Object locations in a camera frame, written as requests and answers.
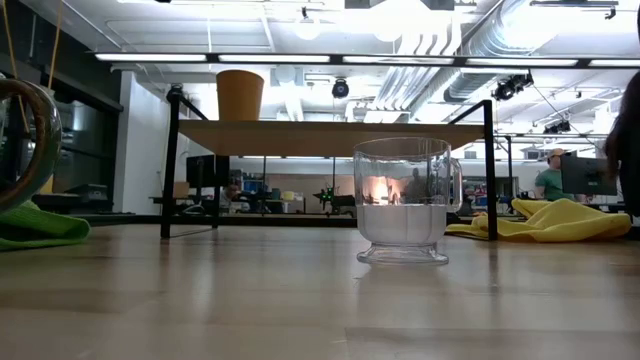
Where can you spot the clear footed glass mug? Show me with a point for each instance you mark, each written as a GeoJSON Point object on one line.
{"type": "Point", "coordinates": [402, 225]}

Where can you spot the yellow plastic cup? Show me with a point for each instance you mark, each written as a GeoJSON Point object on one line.
{"type": "Point", "coordinates": [240, 95]}

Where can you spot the yellow cloth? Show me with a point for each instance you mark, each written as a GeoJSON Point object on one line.
{"type": "Point", "coordinates": [550, 222]}

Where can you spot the brown green glazed mug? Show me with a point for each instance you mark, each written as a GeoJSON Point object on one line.
{"type": "Point", "coordinates": [47, 130]}

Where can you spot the green cloth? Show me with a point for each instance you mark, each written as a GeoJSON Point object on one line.
{"type": "Point", "coordinates": [35, 227]}

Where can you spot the background robot with green lights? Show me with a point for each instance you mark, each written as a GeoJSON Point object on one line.
{"type": "Point", "coordinates": [332, 197]}

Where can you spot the person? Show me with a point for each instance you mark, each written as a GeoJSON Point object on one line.
{"type": "Point", "coordinates": [229, 195]}
{"type": "Point", "coordinates": [625, 140]}
{"type": "Point", "coordinates": [550, 185]}

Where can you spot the black dome fixture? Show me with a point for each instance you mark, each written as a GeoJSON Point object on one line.
{"type": "Point", "coordinates": [340, 89]}

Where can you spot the black monitor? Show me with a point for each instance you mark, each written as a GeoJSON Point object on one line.
{"type": "Point", "coordinates": [205, 171]}

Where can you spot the black bar with light strips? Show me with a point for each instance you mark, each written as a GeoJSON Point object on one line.
{"type": "Point", "coordinates": [340, 59]}

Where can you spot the cardboard box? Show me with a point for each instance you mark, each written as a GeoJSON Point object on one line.
{"type": "Point", "coordinates": [181, 189]}

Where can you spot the round pendant lamp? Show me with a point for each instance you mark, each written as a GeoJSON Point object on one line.
{"type": "Point", "coordinates": [306, 28]}

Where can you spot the black spotlight cluster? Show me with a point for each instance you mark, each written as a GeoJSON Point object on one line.
{"type": "Point", "coordinates": [510, 86]}

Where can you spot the black device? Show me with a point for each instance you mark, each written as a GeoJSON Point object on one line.
{"type": "Point", "coordinates": [85, 192]}

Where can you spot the dark grey monitor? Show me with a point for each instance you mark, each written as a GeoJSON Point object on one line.
{"type": "Point", "coordinates": [587, 175]}

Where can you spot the yellow container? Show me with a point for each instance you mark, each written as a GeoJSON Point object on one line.
{"type": "Point", "coordinates": [47, 185]}

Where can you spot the wooden shelf with black frame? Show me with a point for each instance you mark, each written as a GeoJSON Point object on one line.
{"type": "Point", "coordinates": [325, 137]}

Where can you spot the black table rig frame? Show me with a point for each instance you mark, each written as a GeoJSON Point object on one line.
{"type": "Point", "coordinates": [275, 220]}

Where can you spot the silver ventilation duct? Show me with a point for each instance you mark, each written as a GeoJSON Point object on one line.
{"type": "Point", "coordinates": [500, 30]}

